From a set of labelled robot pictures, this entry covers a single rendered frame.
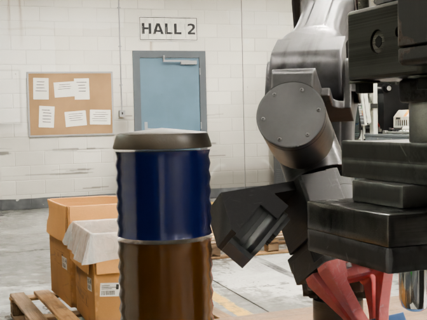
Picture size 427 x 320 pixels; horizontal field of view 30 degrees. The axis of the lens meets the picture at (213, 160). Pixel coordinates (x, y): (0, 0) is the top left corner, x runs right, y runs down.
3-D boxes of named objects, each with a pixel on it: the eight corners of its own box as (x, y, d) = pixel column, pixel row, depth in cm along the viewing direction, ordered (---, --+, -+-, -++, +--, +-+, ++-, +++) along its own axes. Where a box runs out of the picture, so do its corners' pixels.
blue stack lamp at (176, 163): (192, 224, 34) (190, 146, 34) (227, 235, 31) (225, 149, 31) (106, 230, 33) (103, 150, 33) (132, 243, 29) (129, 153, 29)
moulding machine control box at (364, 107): (354, 125, 940) (353, 93, 938) (371, 124, 947) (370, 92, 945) (361, 125, 923) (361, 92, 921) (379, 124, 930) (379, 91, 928)
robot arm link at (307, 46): (352, 54, 71) (370, -30, 97) (253, 59, 73) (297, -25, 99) (359, 177, 76) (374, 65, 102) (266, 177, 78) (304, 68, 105)
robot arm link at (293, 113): (348, 146, 62) (351, 9, 66) (241, 148, 64) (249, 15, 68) (359, 186, 73) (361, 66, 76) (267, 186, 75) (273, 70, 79)
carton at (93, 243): (205, 324, 409) (203, 227, 406) (84, 338, 388) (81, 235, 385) (168, 298, 471) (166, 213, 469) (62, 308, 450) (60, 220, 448)
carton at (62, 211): (154, 298, 471) (152, 201, 468) (66, 308, 450) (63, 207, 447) (126, 281, 523) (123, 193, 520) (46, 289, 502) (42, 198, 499)
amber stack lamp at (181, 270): (194, 305, 35) (192, 228, 34) (229, 324, 31) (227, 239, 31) (108, 314, 33) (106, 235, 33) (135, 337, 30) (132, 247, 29)
